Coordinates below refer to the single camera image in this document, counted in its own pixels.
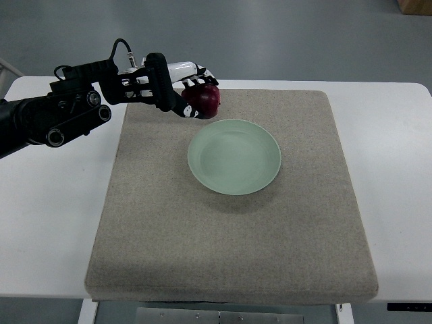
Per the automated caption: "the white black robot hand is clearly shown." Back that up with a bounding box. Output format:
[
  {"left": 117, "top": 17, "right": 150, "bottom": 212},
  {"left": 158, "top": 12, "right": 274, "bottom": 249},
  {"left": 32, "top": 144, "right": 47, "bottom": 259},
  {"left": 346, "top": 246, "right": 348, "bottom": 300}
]
[{"left": 167, "top": 61, "right": 219, "bottom": 117}]

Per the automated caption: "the red apple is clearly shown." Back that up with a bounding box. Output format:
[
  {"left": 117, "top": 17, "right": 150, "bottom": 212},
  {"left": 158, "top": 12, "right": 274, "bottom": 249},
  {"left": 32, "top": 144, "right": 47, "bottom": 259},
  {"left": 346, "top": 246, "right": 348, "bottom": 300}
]
[{"left": 181, "top": 84, "right": 220, "bottom": 119}]

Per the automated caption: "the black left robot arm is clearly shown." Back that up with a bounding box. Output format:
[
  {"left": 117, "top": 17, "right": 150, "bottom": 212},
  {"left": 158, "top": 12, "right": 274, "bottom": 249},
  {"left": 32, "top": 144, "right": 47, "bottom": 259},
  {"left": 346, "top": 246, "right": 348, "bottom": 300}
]
[{"left": 1, "top": 53, "right": 188, "bottom": 157}]

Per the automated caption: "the light green plate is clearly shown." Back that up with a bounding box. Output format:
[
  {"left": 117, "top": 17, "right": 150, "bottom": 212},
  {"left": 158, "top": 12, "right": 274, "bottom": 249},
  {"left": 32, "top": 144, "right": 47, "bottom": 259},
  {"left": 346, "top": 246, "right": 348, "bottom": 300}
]
[{"left": 187, "top": 119, "right": 282, "bottom": 196}]

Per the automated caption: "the beige fabric mat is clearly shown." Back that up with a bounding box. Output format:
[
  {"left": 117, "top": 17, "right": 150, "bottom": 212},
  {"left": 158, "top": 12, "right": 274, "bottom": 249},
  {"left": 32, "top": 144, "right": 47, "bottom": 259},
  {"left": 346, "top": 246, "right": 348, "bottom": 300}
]
[{"left": 84, "top": 90, "right": 379, "bottom": 305}]

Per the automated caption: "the cardboard box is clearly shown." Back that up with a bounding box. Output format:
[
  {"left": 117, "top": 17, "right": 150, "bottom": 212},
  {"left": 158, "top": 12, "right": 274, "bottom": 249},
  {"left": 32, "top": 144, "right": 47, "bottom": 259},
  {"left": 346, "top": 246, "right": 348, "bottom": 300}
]
[{"left": 397, "top": 0, "right": 432, "bottom": 16}]

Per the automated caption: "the black table control panel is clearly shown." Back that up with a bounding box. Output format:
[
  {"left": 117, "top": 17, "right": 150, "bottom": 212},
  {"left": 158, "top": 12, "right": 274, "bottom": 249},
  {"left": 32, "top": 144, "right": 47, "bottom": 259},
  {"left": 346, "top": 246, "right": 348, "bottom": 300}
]
[{"left": 387, "top": 303, "right": 432, "bottom": 313}]

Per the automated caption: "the metal base plate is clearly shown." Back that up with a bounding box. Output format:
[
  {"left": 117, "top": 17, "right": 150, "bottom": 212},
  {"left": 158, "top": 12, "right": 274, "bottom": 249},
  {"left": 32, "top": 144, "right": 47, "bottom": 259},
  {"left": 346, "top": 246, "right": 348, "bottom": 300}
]
[{"left": 135, "top": 307, "right": 304, "bottom": 324}]

